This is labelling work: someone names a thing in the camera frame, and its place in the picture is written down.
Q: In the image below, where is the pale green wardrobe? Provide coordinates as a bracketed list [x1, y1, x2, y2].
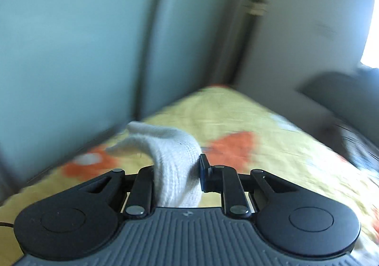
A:
[0, 0, 237, 204]

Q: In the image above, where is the dark grey padded headboard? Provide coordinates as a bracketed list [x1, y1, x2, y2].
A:
[296, 72, 379, 148]

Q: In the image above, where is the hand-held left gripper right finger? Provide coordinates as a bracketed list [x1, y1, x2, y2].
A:
[199, 153, 299, 219]

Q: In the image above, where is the yellow carrot print blanket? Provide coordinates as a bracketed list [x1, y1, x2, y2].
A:
[0, 85, 379, 266]

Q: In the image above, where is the white knit sweater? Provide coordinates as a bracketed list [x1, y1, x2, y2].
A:
[105, 122, 203, 208]

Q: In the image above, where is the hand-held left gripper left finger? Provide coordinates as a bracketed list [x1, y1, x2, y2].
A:
[77, 165, 155, 219]

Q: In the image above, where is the window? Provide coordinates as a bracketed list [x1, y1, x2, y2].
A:
[360, 0, 379, 69]

